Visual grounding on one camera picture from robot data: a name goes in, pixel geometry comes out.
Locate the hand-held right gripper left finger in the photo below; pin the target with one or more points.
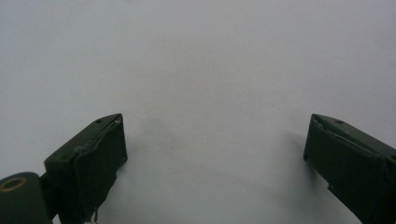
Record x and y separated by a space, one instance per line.
90 161

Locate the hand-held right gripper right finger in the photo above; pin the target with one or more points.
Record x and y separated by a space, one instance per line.
351 165

